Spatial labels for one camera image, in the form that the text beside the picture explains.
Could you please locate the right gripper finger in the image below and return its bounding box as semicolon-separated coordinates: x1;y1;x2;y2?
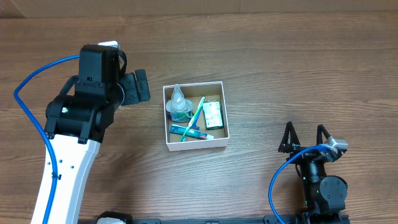
317;124;331;145
279;121;301;148

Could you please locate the green white soap packet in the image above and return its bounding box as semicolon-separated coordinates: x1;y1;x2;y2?
202;101;224;130

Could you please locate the clear soap pump bottle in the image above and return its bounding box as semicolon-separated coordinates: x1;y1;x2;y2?
165;84;193;123

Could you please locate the green toothpaste tube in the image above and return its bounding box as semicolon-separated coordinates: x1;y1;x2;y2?
170;124;214;140

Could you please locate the green white toothbrush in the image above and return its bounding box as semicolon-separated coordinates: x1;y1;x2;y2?
179;96;205;142

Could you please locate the blue disposable razor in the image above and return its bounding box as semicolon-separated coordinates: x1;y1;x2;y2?
191;108;201;130

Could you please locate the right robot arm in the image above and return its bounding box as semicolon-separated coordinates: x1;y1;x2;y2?
270;121;350;224

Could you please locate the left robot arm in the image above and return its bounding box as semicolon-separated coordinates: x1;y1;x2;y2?
31;40;150;223

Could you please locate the white cardboard box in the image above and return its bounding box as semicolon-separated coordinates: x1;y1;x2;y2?
164;81;229;151

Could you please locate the right blue cable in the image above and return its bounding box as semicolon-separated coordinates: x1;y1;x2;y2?
268;144;330;224

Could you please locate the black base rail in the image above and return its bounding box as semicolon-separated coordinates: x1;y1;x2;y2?
78;215;350;224

